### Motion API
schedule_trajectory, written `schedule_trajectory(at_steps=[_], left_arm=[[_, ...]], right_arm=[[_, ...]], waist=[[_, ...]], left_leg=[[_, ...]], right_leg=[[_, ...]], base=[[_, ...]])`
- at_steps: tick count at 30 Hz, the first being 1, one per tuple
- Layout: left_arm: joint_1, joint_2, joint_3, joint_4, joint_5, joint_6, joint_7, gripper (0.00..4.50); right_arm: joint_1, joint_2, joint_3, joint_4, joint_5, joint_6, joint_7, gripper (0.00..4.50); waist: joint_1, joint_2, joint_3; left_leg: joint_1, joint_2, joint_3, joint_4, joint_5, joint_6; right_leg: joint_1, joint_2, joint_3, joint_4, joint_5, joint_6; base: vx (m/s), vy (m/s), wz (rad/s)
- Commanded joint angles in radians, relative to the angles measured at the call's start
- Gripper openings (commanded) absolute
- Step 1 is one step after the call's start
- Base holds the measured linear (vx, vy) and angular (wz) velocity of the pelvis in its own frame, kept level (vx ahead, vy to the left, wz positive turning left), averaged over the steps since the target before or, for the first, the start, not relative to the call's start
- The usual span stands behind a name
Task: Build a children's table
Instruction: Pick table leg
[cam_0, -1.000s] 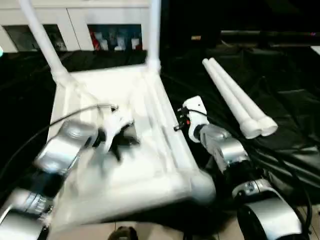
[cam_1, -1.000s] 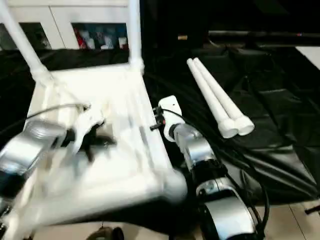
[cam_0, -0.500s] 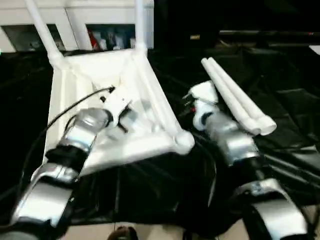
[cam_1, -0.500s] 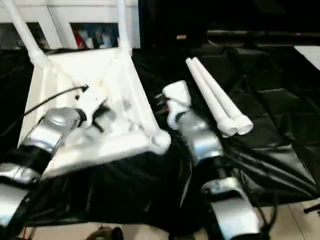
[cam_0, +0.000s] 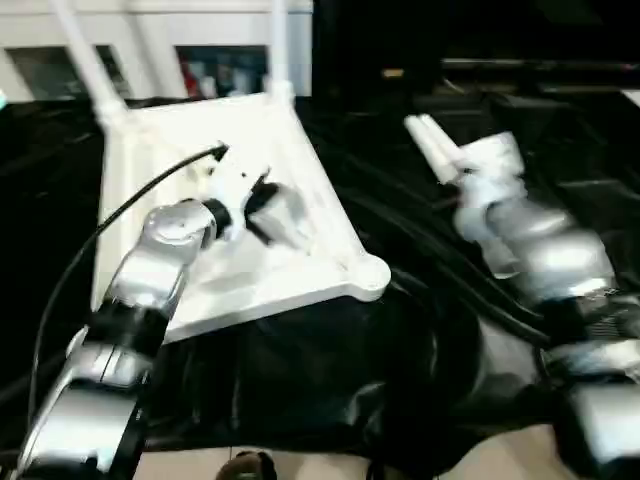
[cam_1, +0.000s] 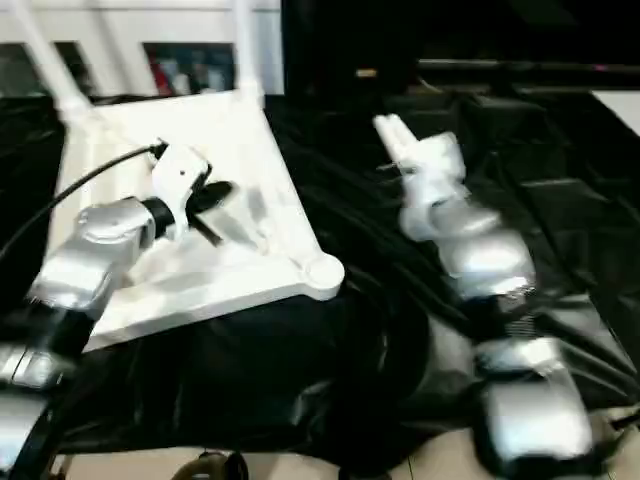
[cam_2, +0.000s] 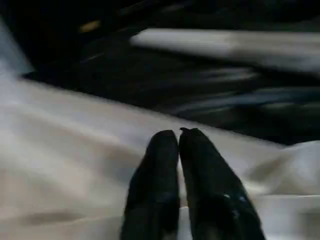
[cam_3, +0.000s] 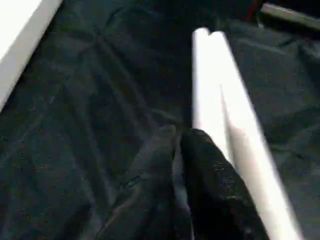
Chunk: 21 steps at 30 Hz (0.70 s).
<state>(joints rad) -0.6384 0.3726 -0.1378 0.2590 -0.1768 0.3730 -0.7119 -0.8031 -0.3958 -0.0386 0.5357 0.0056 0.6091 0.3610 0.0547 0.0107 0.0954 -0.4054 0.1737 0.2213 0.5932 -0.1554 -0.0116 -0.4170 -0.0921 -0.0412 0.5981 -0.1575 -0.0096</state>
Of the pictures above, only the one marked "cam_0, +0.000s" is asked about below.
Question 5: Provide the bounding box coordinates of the white plastic table leg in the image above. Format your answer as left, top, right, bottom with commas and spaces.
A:
48, 0, 133, 128
418, 112, 476, 166
267, 0, 298, 107
404, 116, 463, 187

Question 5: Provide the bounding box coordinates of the red carton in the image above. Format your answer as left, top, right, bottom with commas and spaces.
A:
178, 48, 204, 97

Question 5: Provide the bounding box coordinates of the black cabinet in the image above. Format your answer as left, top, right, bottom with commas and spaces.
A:
312, 0, 446, 101

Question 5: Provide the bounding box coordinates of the black plastic mat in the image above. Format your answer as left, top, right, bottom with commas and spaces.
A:
0, 90, 640, 476

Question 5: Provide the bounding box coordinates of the white cabinet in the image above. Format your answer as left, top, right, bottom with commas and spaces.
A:
0, 0, 315, 103

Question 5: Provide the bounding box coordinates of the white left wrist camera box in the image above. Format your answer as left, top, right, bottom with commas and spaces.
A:
203, 145, 277, 243

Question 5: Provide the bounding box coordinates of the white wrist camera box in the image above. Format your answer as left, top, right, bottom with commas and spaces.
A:
453, 132, 528, 203
203, 145, 277, 243

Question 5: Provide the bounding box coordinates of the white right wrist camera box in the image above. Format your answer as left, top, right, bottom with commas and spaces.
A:
453, 132, 528, 203

